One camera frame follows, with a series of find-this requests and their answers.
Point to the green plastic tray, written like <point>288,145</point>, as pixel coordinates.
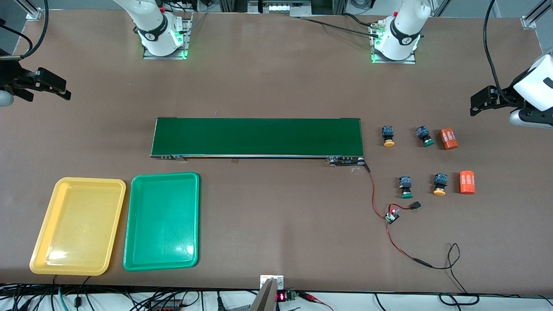
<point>162,224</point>

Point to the red clip lead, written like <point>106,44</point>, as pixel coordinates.
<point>307,296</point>

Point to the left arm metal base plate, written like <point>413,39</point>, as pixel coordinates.
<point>410,61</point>

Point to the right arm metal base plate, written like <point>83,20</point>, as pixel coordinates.
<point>189,43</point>

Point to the silver control box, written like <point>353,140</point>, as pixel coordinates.
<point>281,8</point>

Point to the black connector plug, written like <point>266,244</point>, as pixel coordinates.
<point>415,206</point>

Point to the black red power strip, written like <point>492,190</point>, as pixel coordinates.
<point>166,306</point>

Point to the green conveyor belt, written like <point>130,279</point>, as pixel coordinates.
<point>259,138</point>

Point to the aluminium frame post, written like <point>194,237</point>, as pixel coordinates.
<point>440,6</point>
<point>529,20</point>
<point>33,14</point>

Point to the green cap push button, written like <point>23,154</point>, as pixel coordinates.
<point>425,138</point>
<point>406,185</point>

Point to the small controller circuit board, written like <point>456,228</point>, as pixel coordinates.
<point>392,217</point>

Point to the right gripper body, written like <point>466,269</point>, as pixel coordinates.
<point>9,74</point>

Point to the orange cylinder white print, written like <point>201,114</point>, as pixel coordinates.
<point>448,138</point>
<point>466,182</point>

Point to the grey camera mount bar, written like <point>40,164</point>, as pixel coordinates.
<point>268,298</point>

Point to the red digit display module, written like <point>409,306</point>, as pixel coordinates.
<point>281,296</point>

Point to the yellow cap push button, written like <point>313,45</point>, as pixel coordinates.
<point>388,134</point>
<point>440,181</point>

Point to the yellow plastic tray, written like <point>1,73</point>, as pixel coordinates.
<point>77,233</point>

